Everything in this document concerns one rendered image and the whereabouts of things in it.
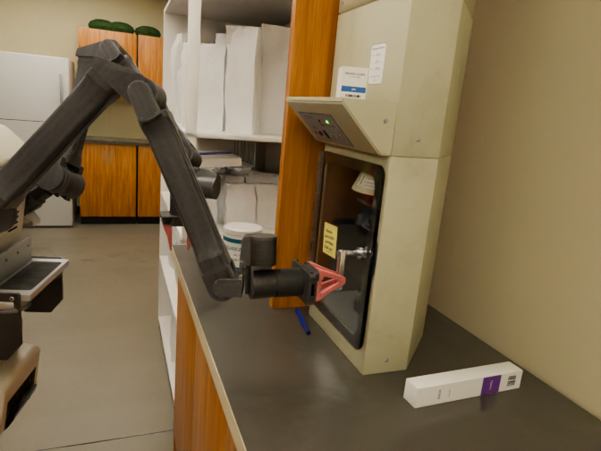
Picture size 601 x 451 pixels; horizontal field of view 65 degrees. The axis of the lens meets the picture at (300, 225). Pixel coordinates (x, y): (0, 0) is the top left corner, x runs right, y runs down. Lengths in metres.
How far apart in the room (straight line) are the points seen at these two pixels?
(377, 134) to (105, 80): 0.50
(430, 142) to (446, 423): 0.53
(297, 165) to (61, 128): 0.58
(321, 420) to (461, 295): 0.68
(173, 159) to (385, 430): 0.62
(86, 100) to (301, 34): 0.56
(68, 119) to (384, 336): 0.75
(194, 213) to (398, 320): 0.48
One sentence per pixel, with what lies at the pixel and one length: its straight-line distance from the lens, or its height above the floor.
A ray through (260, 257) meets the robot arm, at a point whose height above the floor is 1.20.
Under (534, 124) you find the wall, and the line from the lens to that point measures 1.28.
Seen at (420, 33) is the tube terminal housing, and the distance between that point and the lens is 0.97.
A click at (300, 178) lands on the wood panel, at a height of 1.31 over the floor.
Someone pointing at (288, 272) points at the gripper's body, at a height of 1.17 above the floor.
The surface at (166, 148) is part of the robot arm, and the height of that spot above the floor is 1.39.
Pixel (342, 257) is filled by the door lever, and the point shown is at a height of 1.19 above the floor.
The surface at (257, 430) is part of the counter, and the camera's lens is 0.89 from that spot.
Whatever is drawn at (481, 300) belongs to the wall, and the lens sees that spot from 1.40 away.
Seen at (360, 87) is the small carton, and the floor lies 1.53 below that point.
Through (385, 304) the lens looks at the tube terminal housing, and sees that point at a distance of 1.03.
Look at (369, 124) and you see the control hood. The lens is 0.91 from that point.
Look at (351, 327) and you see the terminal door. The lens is 1.08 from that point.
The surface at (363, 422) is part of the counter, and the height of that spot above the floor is 0.94.
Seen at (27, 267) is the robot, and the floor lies 1.04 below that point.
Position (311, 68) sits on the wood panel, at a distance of 1.26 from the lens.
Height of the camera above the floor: 1.48
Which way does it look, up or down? 13 degrees down
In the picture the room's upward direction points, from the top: 5 degrees clockwise
